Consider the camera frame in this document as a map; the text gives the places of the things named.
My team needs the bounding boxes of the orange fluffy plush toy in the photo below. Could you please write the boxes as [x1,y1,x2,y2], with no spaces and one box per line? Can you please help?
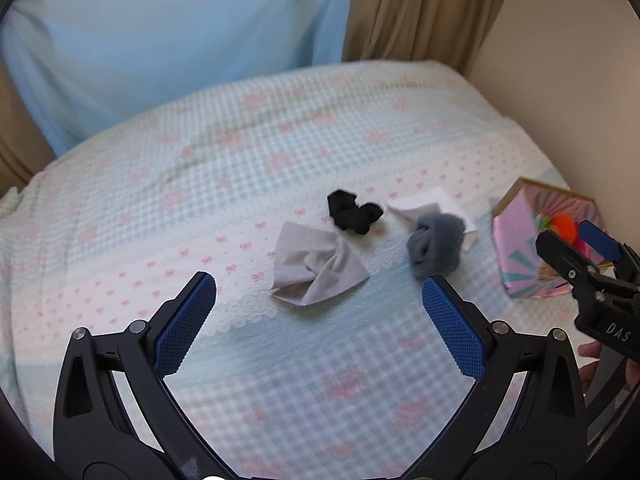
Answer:
[535,214,579,246]

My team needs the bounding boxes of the grey fluffy earmuffs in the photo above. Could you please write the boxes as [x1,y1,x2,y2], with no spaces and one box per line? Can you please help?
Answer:
[407,212,465,281]

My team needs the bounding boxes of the light grey microfibre cloth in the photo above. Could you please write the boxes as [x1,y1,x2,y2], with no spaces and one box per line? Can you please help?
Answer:
[271,221,370,307]

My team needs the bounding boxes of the magenta zipper pouch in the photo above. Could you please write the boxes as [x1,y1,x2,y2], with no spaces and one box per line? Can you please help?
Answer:
[573,237,608,266]

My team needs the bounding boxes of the person's right hand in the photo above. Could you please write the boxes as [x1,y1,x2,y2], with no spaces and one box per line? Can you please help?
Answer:
[577,341,640,396]

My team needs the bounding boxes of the pink patterned cardboard box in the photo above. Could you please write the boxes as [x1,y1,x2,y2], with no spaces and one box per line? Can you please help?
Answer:
[489,176,609,302]

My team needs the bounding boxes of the white folded cloth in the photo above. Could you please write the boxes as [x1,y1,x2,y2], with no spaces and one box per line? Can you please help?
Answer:
[387,186,478,252]

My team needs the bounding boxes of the black scrunchie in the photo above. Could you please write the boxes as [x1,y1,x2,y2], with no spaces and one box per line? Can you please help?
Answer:
[326,190,383,236]

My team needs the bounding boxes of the checked bed blanket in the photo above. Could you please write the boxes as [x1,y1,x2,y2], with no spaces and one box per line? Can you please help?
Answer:
[1,62,582,479]

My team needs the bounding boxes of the beige curtain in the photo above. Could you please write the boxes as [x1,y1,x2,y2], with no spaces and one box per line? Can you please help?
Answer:
[1,0,503,188]

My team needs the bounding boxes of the light blue curtain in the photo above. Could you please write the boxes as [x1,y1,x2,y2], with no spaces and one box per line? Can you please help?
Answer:
[1,0,350,155]

